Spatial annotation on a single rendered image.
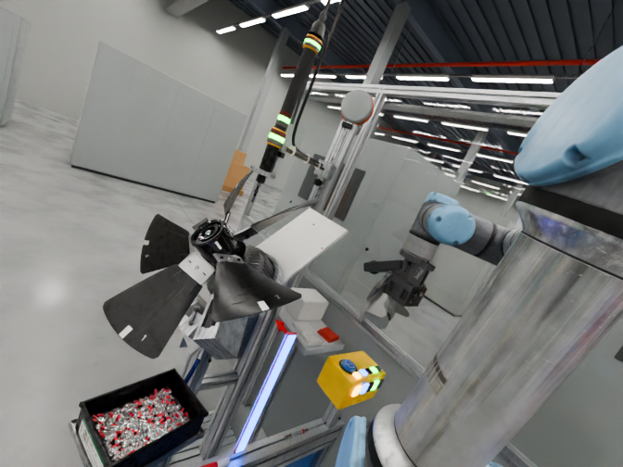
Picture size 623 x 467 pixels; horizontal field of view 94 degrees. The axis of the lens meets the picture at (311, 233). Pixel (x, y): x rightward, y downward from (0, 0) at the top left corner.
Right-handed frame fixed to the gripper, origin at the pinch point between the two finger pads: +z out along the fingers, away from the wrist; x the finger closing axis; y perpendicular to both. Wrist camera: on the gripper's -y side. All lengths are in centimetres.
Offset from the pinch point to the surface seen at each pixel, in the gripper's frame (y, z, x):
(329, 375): -1.9, 19.7, -3.6
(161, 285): -42, 18, -40
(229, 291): -19.7, 5.5, -31.6
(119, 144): -583, 60, 1
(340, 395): 3.6, 20.8, -3.6
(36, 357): -137, 123, -58
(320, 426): -0.3, 37.8, 1.7
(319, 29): -34, -61, -26
